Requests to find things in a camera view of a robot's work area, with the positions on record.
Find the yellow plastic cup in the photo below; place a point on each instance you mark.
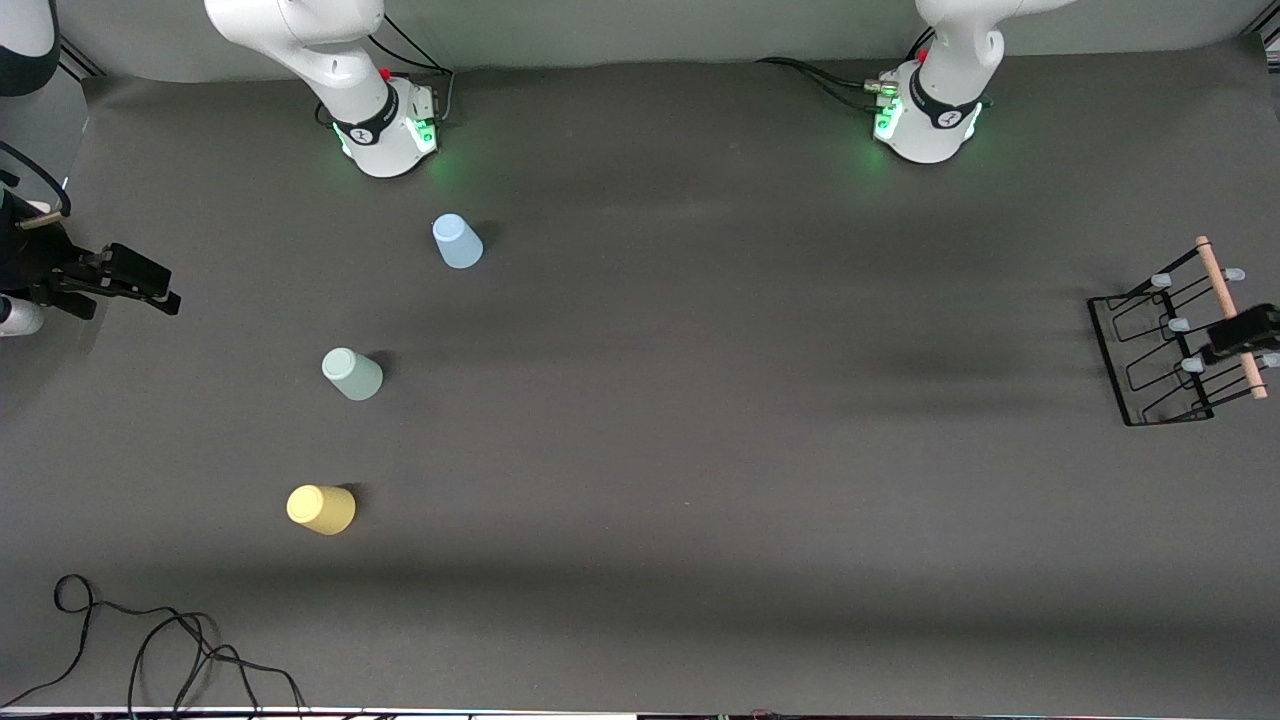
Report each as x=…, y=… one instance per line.
x=320, y=509

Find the pale green plastic cup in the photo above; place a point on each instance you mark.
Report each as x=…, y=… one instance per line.
x=352, y=374

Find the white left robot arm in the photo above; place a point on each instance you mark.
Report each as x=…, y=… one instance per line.
x=940, y=110

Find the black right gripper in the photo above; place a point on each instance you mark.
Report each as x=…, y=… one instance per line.
x=32, y=257

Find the dark grey table mat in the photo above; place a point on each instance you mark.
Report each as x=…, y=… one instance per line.
x=700, y=550

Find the light blue plastic cup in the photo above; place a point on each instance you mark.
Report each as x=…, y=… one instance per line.
x=458, y=243

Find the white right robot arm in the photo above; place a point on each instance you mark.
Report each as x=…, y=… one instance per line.
x=300, y=40

